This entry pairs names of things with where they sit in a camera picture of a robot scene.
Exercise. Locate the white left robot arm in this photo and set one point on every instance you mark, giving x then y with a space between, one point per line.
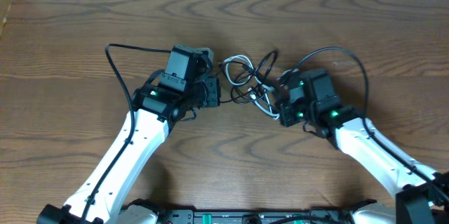
157 106

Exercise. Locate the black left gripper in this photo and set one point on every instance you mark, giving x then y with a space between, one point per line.
213 91

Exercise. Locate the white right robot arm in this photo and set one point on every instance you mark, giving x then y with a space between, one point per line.
419 191

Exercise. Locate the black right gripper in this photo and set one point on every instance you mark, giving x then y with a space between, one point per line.
287 119

